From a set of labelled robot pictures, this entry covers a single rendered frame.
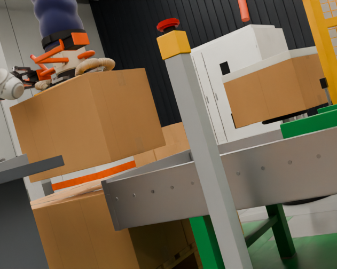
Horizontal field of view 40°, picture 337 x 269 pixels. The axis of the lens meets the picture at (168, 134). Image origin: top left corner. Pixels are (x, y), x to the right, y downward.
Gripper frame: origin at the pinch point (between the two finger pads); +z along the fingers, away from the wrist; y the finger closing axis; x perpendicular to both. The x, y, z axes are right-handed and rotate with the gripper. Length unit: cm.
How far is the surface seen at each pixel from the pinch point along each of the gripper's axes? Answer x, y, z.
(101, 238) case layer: 33, 86, -21
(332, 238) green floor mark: 111, 120, 51
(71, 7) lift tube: 36.7, -23.9, -0.3
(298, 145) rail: 138, 63, -35
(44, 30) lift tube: 24.5, -16.5, -10.4
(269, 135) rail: 104, 62, 30
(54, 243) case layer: 1, 84, -21
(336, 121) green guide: 149, 59, -25
